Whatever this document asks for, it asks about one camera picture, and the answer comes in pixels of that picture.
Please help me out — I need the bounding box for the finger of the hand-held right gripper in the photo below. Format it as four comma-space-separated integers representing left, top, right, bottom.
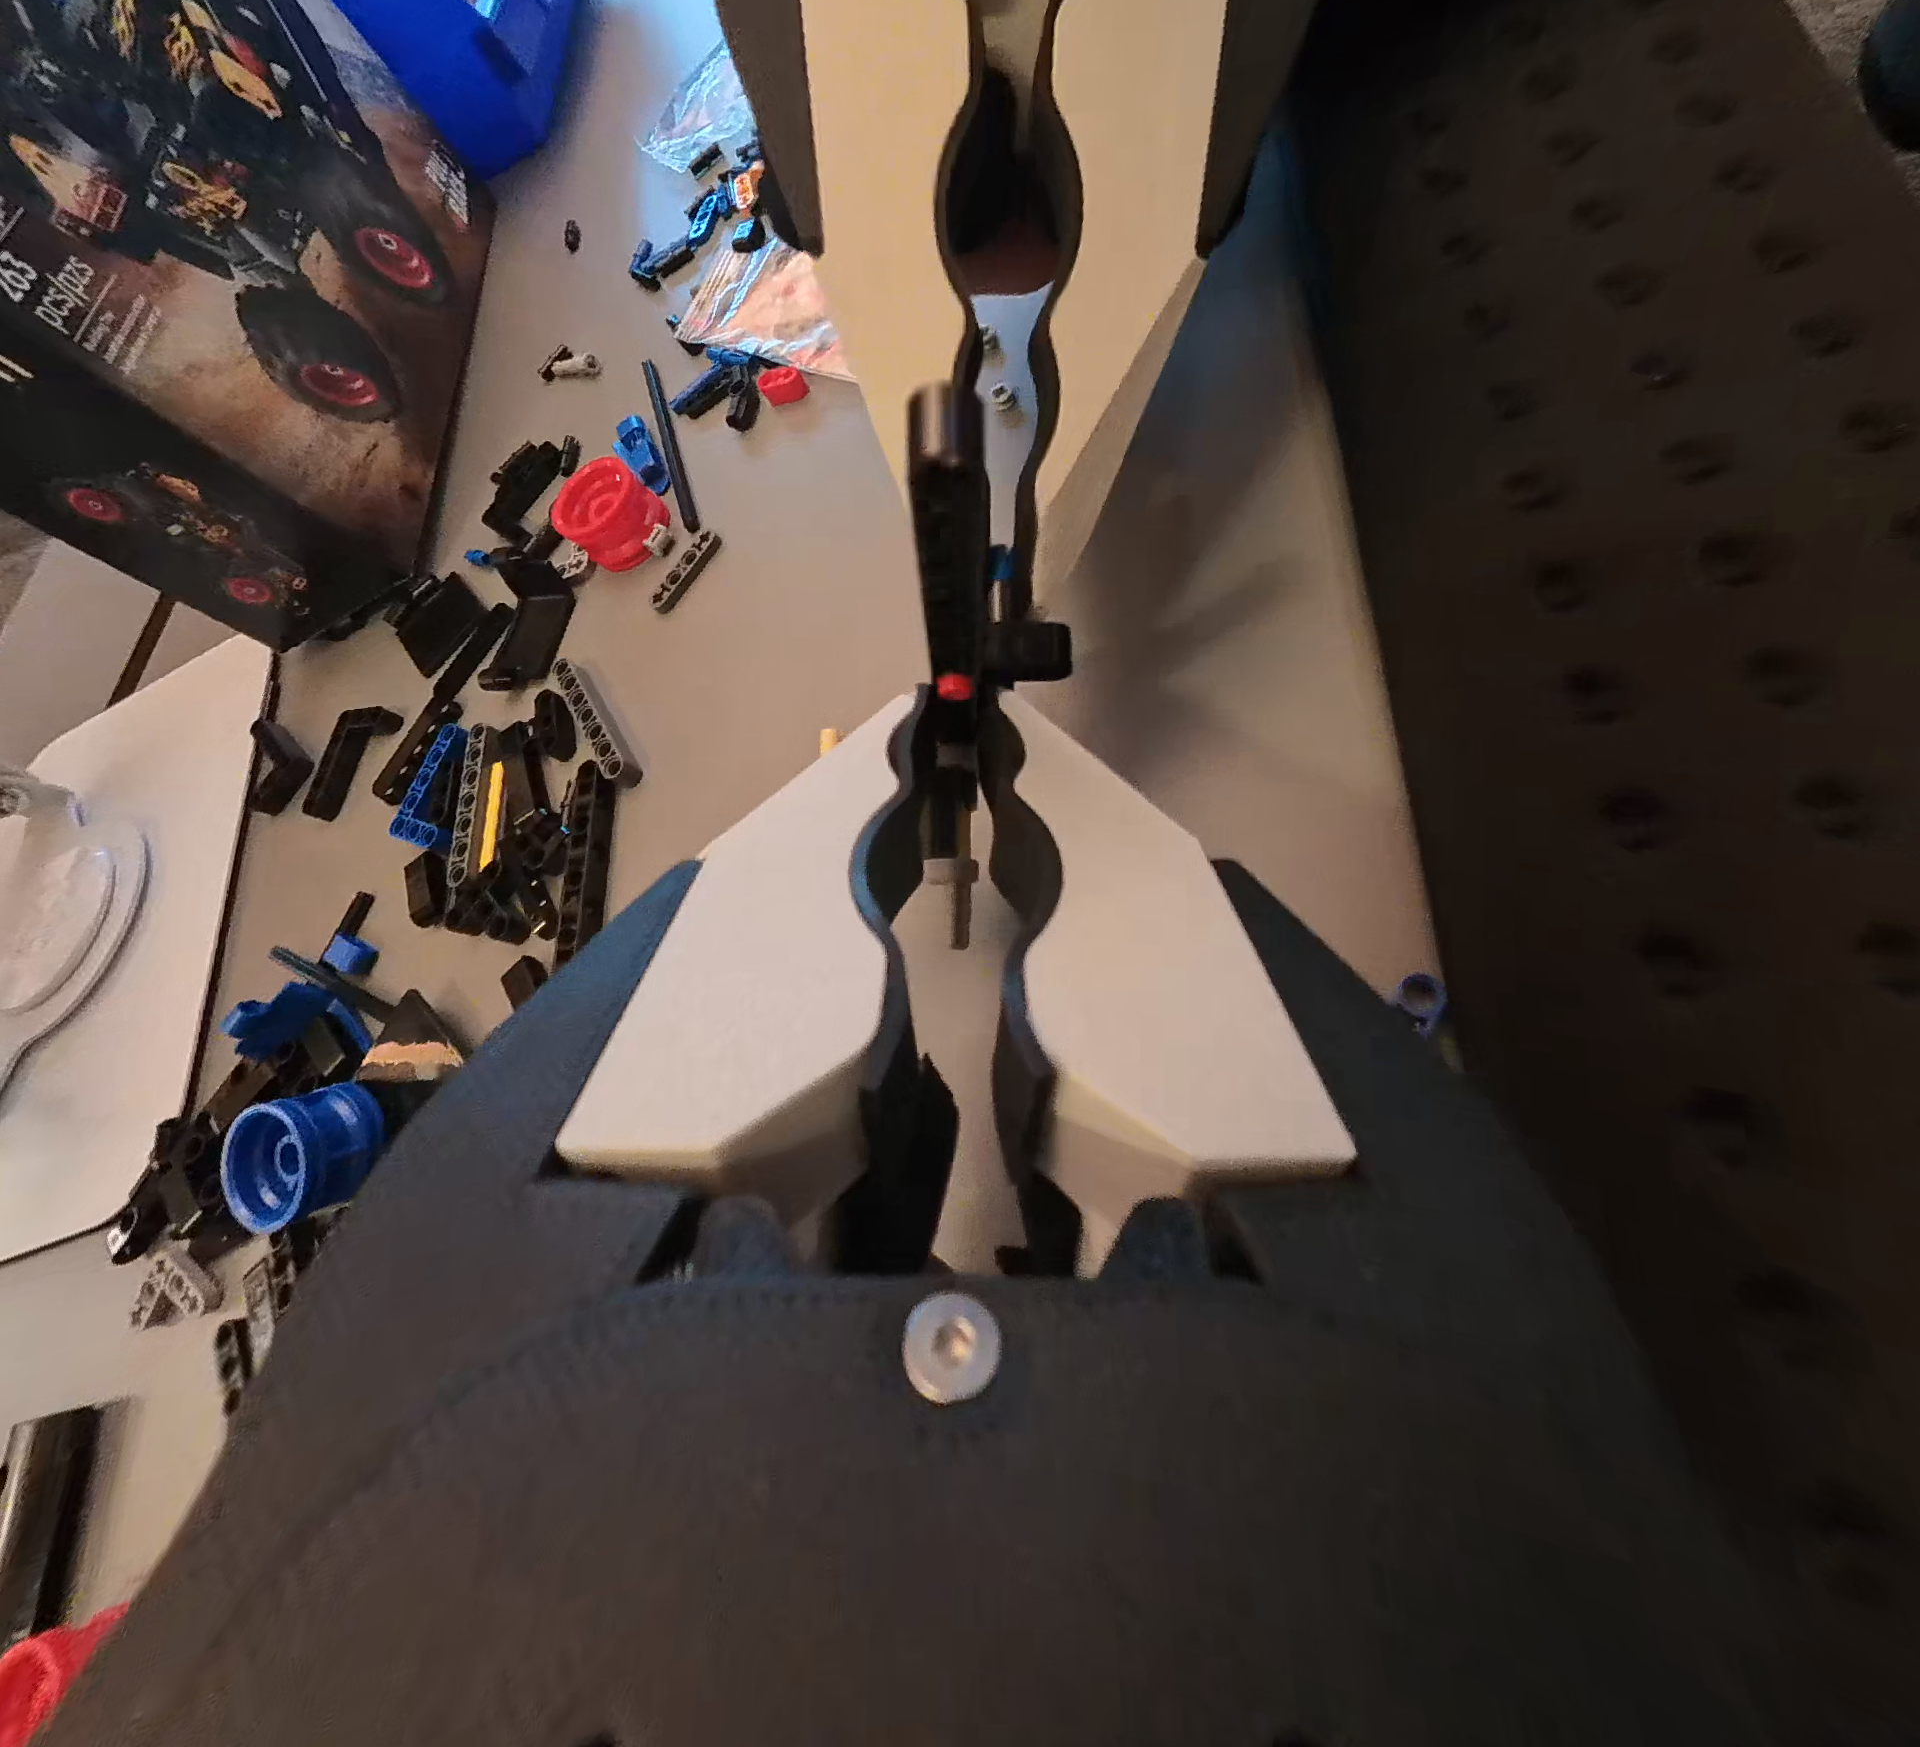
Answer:
792, 0, 993, 533
982, 0, 1239, 578

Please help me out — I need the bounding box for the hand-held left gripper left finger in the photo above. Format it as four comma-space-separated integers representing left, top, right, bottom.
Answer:
557, 689, 962, 1276

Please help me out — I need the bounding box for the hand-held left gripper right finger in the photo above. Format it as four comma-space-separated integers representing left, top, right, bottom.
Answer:
991, 695, 1361, 1276

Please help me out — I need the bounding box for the black toy brick assembly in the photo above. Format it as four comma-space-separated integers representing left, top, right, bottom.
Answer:
816, 380, 1074, 950

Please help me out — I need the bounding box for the clear plastic parts bag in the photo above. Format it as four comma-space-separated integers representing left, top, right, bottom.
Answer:
639, 38, 751, 181
676, 238, 857, 383

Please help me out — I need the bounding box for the blue and black brick cluster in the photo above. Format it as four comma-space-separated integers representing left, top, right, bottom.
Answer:
626, 159, 771, 286

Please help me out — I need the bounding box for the pile of black toy beams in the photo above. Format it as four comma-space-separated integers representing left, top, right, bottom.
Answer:
387, 656, 647, 973

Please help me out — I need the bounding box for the black and blue pin cluster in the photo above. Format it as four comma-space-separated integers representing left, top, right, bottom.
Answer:
666, 343, 767, 429

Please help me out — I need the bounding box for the dark triangular toy panel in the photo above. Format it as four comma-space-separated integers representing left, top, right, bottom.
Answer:
358, 991, 470, 1087

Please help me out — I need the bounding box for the blue storage bin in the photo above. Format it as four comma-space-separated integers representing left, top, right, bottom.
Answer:
240, 0, 588, 181

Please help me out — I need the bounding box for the long dark toy axle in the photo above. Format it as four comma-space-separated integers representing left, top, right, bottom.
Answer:
642, 360, 704, 533

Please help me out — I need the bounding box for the blue angled toy beam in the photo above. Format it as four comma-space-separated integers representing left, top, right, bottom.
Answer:
392, 724, 470, 848

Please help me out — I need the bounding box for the thin black toy axle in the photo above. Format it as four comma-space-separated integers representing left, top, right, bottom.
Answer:
269, 946, 395, 1018

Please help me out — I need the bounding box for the blue axle connector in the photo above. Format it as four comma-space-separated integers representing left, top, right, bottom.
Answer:
221, 933, 377, 1062

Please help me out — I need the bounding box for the blue toy wheel hub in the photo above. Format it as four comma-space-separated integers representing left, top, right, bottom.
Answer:
221, 1085, 388, 1235

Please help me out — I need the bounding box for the black panel with tab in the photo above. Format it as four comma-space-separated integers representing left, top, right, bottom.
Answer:
480, 559, 579, 693

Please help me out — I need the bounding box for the red toy wheel hub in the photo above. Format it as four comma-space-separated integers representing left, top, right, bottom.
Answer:
550, 456, 673, 574
0, 1602, 138, 1747

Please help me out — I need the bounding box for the black connector cluster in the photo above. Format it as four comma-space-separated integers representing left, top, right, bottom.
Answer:
480, 434, 584, 549

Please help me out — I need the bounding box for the black square toy panel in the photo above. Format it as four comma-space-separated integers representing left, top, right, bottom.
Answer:
395, 574, 484, 676

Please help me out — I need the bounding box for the black dimpled mat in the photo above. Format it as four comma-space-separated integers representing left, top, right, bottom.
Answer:
1200, 0, 1920, 1747

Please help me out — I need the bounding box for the white book stand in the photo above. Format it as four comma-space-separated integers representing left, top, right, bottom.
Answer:
0, 644, 279, 1269

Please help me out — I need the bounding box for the toy truck set box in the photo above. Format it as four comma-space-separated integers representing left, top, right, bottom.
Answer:
0, 0, 497, 652

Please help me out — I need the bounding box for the black curved toy panel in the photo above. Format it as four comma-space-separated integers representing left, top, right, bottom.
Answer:
0, 1411, 104, 1645

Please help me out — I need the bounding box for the black and blue frame assembly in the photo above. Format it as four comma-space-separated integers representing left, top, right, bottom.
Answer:
104, 1051, 323, 1269

